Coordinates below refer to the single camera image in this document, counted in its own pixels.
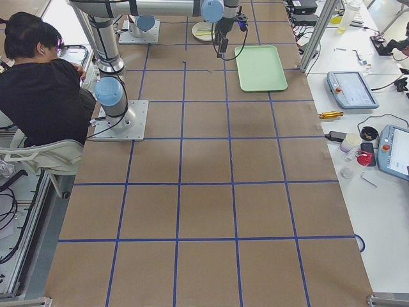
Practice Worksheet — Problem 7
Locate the person in black shirt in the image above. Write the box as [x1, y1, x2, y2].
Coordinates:
[1, 12, 96, 146]

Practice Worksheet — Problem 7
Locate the blue teach pendant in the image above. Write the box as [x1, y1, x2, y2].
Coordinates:
[327, 71, 379, 109]
[378, 125, 409, 180]

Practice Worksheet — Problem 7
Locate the mint green tray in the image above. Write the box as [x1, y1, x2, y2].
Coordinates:
[235, 45, 288, 92]

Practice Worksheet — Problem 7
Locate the black power adapter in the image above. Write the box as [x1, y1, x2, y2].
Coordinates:
[325, 130, 346, 143]

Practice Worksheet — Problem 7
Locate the aluminium frame post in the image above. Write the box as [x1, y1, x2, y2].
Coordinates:
[298, 0, 337, 72]

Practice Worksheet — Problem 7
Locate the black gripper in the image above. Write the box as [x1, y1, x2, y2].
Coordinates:
[213, 17, 239, 58]

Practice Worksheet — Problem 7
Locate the upper blue teach pendant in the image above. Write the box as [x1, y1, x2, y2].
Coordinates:
[327, 71, 379, 109]

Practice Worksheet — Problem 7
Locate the gold metal cylinder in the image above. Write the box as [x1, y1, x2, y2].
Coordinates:
[318, 111, 344, 120]

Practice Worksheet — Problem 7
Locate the black smartphone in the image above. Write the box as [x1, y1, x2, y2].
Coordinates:
[360, 142, 376, 166]

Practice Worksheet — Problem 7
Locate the white round plate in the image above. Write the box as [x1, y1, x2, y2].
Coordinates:
[191, 22, 213, 42]

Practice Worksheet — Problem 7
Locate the red round object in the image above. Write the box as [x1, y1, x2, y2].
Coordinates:
[355, 150, 373, 166]

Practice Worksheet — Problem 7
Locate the white office chair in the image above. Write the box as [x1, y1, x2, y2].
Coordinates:
[1, 130, 83, 199]

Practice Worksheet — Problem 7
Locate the clear plastic bottle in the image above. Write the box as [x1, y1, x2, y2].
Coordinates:
[337, 0, 362, 34]

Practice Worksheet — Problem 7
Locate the lower blue teach pendant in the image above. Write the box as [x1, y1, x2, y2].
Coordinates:
[378, 125, 409, 180]

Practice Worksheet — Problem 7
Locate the white plastic cup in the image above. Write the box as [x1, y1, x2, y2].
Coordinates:
[339, 133, 362, 153]

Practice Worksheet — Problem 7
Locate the black electronics box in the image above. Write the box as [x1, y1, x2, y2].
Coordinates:
[286, 0, 318, 15]

